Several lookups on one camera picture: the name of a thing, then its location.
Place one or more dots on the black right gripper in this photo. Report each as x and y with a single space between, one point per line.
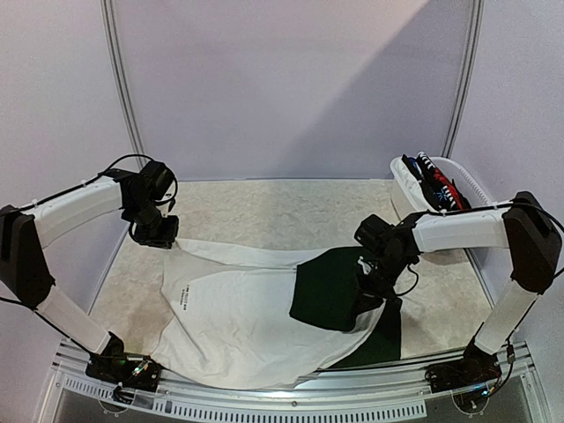
367 286

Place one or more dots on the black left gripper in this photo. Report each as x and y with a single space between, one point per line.
164 240

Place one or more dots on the white and green t-shirt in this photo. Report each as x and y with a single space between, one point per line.
247 318

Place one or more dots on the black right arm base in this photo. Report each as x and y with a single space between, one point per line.
476 367

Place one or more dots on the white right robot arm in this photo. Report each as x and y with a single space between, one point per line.
529 233

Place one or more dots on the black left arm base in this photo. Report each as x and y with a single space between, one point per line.
127 369

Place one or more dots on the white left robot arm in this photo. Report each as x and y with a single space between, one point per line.
144 199

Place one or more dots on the white plastic laundry basket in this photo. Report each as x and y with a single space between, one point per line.
406 196

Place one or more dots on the dark patterned clothes pile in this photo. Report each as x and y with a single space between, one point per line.
438 190

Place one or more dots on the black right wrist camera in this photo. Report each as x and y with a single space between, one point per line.
373 234

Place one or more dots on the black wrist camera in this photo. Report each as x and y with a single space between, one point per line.
373 234
160 182

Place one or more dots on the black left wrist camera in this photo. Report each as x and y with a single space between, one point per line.
160 182

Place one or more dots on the aluminium front rail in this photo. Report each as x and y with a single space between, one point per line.
397 392

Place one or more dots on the left aluminium frame post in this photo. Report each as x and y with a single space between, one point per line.
123 91

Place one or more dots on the aluminium frame post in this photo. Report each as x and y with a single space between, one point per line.
123 91
464 80

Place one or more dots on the right aluminium frame post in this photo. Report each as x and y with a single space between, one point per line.
464 80

